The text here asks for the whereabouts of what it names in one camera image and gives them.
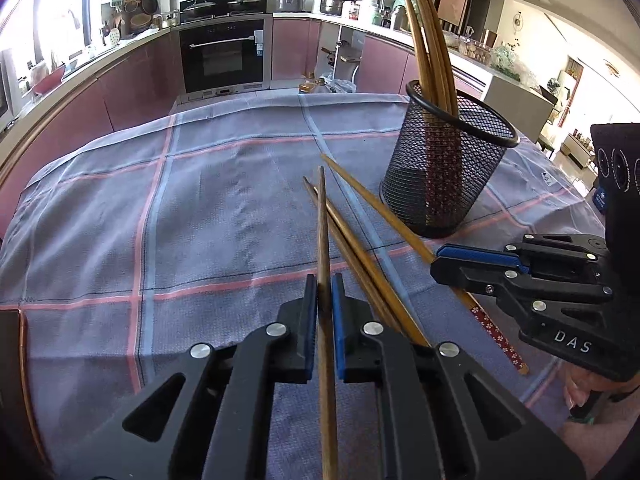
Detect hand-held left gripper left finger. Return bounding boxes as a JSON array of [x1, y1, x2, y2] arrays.
[[57, 274, 321, 480]]

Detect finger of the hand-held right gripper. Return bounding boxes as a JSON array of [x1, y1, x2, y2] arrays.
[[435, 234, 608, 273], [431, 259, 613, 321]]

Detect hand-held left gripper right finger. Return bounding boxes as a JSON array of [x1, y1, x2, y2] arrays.
[[330, 272, 586, 480]]

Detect light wooden chopstick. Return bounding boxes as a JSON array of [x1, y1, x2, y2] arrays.
[[407, 0, 448, 231], [320, 153, 530, 377], [312, 186, 431, 348], [303, 176, 406, 338], [397, 0, 438, 231], [421, 0, 461, 231], [414, 0, 455, 231]]

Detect dark wooden chopstick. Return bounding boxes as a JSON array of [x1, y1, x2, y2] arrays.
[[316, 165, 341, 480]]

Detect black mesh utensil holder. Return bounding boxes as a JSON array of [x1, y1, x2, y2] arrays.
[[379, 79, 521, 239]]

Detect person's right hand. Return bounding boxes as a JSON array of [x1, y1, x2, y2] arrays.
[[564, 364, 640, 411]]

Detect grey plaid tablecloth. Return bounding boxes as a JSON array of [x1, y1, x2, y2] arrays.
[[0, 92, 608, 480]]

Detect white kitchen counter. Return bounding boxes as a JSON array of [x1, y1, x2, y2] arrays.
[[0, 10, 556, 146]]

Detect plastic bag of greens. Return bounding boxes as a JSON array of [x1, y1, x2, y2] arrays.
[[490, 42, 536, 83]]

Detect clear snack container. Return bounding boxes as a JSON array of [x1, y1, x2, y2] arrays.
[[457, 35, 493, 61]]

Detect pink base cabinets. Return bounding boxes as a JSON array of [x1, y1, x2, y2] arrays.
[[0, 27, 181, 241], [272, 16, 493, 111]]

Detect black built-in stove oven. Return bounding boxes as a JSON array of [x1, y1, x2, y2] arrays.
[[177, 0, 273, 96]]

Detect pink bowl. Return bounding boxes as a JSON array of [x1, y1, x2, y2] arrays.
[[31, 64, 67, 96]]

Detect large kitchen window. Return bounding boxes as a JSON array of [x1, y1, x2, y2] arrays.
[[10, 0, 93, 86]]

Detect pink wall picture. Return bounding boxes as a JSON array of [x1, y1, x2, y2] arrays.
[[437, 0, 470, 26]]

